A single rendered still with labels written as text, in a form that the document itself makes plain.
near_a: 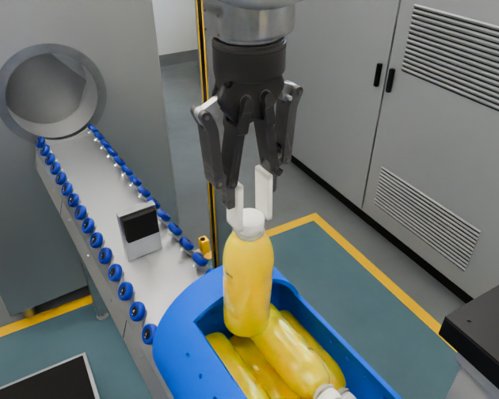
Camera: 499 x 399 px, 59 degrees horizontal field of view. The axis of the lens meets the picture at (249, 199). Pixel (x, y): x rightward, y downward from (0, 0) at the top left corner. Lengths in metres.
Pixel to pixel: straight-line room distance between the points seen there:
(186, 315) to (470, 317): 0.58
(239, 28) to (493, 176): 1.83
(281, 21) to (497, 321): 0.78
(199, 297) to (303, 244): 1.98
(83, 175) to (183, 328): 1.02
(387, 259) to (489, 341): 1.74
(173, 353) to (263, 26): 0.52
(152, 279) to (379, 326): 1.41
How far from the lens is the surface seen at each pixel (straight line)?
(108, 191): 1.56
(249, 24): 0.42
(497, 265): 2.32
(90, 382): 2.01
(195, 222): 2.85
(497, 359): 0.98
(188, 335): 0.73
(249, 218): 0.57
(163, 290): 1.17
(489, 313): 1.05
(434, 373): 2.26
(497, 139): 2.11
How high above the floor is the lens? 1.78
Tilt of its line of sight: 36 degrees down
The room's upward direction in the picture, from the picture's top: straight up
